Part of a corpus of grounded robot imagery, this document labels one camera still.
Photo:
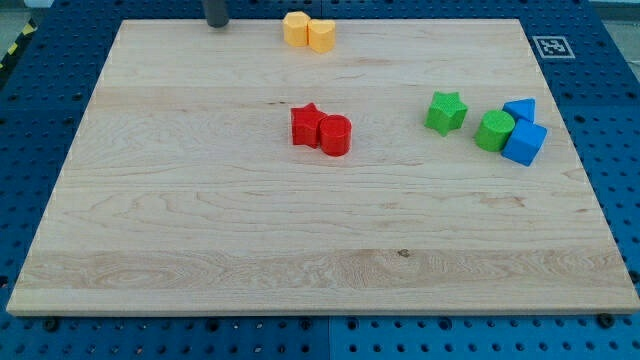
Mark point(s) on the yellow heart block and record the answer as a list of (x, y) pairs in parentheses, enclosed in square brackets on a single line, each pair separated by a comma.
[(321, 35)]

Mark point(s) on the yellow hexagon block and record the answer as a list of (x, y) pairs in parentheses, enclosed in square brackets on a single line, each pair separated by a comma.
[(295, 28)]

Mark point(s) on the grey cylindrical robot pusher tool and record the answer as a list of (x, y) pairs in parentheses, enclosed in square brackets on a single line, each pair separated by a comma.
[(216, 13)]

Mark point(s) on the red cylinder block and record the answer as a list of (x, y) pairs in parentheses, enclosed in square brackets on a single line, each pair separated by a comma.
[(335, 135)]

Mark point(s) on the blue cube block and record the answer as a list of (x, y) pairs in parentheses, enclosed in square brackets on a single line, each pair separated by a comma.
[(525, 142)]

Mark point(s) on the white fiducial marker tag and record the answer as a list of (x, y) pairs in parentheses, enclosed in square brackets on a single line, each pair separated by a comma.
[(553, 47)]

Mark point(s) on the red star block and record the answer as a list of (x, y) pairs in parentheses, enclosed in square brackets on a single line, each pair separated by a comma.
[(305, 122)]

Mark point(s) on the blue triangle block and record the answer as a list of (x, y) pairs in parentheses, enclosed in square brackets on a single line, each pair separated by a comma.
[(522, 109)]

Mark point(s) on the green star block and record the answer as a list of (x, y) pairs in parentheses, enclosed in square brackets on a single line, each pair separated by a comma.
[(446, 112)]

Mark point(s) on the light wooden board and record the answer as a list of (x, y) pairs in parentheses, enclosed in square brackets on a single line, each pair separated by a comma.
[(183, 195)]

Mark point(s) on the green cylinder block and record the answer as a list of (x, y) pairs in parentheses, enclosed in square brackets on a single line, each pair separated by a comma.
[(494, 130)]

